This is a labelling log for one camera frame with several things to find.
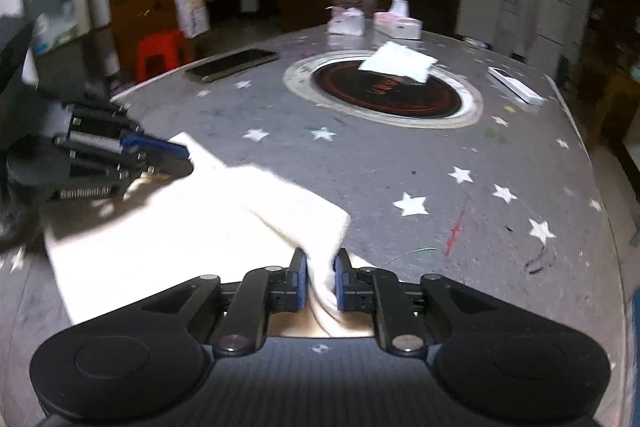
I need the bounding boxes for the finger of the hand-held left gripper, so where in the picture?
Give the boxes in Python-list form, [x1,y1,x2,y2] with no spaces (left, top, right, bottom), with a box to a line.
[116,151,195,182]
[120,134,191,159]

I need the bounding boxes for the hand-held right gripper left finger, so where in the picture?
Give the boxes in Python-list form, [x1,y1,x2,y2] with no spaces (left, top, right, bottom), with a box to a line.
[131,248,308,355]

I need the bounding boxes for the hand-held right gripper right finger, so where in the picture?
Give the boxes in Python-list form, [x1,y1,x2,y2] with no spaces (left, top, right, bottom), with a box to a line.
[333,249,505,356]

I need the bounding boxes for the cream sweater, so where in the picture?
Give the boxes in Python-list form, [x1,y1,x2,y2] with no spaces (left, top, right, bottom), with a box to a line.
[44,131,352,339]

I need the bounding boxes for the red plastic stool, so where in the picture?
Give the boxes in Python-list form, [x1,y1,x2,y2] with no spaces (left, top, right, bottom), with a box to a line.
[135,30,194,84]

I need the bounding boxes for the black smartphone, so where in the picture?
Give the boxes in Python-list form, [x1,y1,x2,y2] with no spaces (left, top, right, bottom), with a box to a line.
[184,48,279,83]

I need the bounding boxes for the white pink bag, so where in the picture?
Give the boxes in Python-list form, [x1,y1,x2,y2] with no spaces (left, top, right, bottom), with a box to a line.
[174,0,210,39]

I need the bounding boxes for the grey star-print tablecloth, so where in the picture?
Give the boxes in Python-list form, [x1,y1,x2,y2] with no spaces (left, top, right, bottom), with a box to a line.
[0,25,632,427]

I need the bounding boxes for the round built-in induction cooker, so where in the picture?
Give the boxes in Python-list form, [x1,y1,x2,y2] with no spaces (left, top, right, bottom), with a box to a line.
[283,49,484,129]

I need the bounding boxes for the pink white tissue pack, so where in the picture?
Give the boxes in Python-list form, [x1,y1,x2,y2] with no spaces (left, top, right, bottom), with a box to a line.
[326,5,366,36]

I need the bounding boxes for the white folded paper towel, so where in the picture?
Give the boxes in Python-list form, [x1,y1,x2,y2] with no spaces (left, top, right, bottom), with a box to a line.
[358,40,439,84]

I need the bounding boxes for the white remote control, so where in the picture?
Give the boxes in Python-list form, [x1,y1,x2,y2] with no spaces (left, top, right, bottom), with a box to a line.
[487,65,547,106]

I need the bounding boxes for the pink white tissue box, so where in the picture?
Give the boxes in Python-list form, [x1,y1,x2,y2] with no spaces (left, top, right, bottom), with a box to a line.
[373,0,424,40]

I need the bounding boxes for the water dispenser with blue bottle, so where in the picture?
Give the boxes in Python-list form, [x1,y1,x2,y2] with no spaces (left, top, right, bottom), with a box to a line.
[492,0,524,54]

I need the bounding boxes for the white refrigerator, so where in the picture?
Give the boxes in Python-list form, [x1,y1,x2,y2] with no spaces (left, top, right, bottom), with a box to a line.
[529,0,577,78]

